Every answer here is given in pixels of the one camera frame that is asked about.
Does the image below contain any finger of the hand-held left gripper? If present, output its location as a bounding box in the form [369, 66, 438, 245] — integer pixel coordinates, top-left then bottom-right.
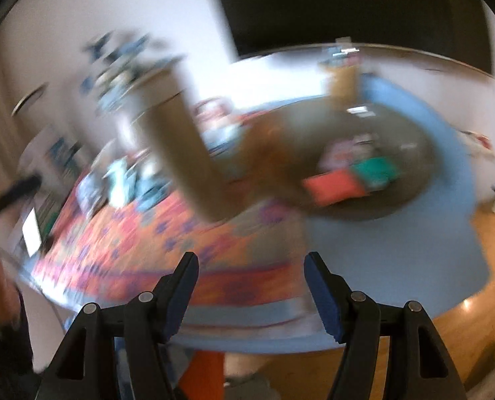
[0, 175, 42, 238]

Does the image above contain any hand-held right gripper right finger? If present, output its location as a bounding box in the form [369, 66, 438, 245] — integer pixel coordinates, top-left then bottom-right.
[303, 252, 469, 400]

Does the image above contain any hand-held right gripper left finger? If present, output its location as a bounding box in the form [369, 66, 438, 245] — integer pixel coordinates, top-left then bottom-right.
[37, 252, 200, 400]

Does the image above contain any light blue plush toy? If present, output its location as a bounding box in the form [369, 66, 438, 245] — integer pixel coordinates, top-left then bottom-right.
[106, 158, 173, 211]

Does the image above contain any round grey basket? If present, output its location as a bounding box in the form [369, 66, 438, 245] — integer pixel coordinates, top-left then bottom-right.
[301, 102, 440, 221]

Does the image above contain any red soft pouch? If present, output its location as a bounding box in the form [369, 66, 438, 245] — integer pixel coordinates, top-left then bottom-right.
[303, 171, 367, 207]

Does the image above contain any green soft pouch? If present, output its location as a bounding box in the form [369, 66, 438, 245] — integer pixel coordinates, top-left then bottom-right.
[351, 156, 400, 192]

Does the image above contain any orange floral tablecloth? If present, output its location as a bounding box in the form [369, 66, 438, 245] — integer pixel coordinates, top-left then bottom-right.
[33, 167, 315, 313]

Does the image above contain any colourful poster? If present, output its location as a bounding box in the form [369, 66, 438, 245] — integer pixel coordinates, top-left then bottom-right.
[43, 133, 83, 178]

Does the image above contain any orange cloth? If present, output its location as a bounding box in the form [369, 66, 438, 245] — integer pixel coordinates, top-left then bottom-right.
[183, 349, 226, 400]

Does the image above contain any round white lamp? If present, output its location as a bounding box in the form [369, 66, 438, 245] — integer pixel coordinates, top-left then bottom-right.
[12, 83, 48, 116]

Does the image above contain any tall tan cylinder container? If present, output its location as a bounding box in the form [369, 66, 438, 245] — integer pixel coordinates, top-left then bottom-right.
[133, 56, 233, 223]

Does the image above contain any brown plush toy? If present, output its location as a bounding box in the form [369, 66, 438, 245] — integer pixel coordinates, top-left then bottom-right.
[239, 108, 315, 205]

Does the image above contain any blue and white flower bouquet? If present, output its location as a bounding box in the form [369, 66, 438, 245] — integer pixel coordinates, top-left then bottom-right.
[81, 31, 185, 109]

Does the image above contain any black wall television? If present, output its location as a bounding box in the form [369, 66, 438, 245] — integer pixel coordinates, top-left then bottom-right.
[208, 0, 494, 78]

